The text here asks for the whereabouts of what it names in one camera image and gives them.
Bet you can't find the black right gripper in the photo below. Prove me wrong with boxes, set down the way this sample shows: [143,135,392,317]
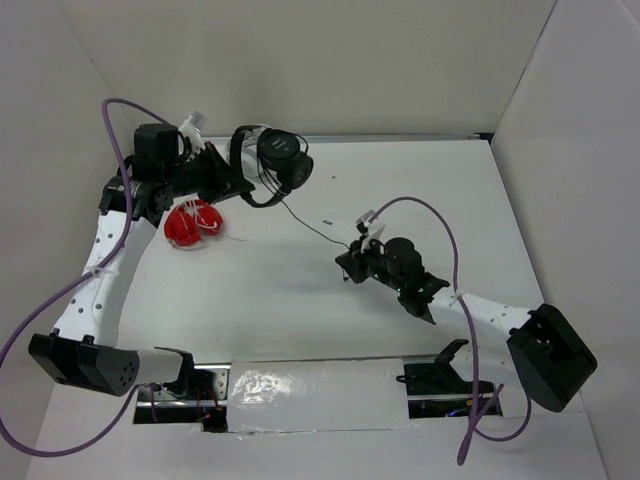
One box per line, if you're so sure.
[335,233,406,292]

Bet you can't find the black headphones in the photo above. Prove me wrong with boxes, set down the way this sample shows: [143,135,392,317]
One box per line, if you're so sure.
[228,125,314,208]

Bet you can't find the red headphones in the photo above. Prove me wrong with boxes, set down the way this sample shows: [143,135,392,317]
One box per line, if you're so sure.
[163,197,242,249]

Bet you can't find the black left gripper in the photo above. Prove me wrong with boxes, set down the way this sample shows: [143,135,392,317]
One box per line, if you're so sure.
[163,141,254,205]

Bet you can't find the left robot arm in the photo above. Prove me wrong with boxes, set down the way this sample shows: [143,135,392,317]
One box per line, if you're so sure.
[28,119,252,399]

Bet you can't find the white headphones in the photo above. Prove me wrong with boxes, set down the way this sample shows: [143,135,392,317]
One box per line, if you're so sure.
[225,124,270,183]

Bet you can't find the black headphone cable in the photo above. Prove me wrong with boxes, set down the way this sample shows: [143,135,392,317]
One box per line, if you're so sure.
[257,144,361,284]

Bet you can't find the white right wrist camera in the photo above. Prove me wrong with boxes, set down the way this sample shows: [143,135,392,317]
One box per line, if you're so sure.
[356,210,385,253]

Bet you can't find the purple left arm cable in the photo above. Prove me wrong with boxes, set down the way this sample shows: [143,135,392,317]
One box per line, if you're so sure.
[0,98,186,457]

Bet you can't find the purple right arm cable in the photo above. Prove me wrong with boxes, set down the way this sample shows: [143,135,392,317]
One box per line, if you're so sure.
[367,196,532,466]

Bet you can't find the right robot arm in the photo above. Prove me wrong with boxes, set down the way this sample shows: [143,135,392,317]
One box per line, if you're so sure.
[335,237,597,413]

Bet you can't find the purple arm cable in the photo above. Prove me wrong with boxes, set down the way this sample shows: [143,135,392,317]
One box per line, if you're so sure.
[367,196,532,466]
[0,98,186,457]

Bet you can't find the white taped cover plate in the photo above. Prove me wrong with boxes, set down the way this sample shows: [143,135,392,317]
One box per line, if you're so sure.
[227,359,410,434]

